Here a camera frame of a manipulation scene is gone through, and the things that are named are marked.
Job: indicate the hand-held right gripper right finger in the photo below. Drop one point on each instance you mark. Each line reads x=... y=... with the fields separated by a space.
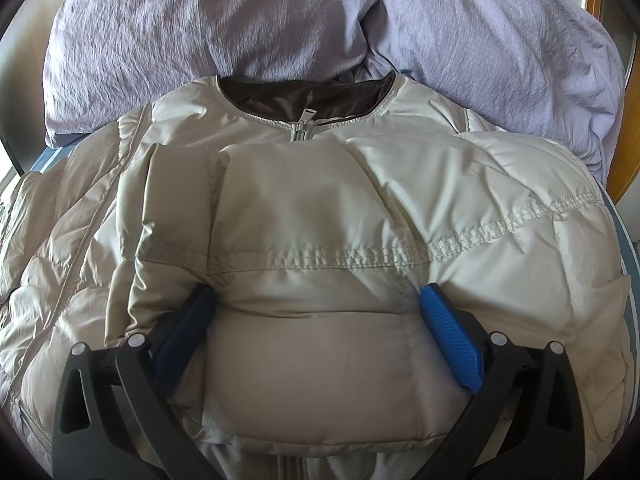
x=451 y=331

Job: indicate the beige puffer jacket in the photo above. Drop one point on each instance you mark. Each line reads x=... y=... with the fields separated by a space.
x=310 y=200

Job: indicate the purple duvet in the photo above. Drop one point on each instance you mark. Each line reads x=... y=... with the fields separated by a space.
x=200 y=20

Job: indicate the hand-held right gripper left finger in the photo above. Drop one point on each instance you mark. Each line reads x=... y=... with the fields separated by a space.
x=182 y=331

